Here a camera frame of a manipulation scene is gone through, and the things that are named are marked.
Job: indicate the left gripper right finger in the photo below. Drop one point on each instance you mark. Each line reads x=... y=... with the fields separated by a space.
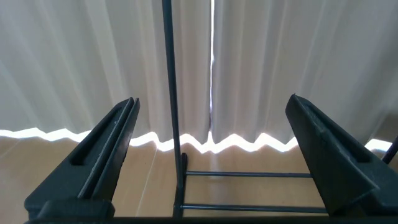
x=335 y=174

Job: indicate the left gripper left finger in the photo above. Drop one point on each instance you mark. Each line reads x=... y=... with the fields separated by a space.
x=62 y=186

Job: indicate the black clothes rack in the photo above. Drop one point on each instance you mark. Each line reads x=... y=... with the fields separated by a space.
x=169 y=62

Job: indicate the beige curtain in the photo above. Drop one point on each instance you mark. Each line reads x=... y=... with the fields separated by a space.
x=77 y=62

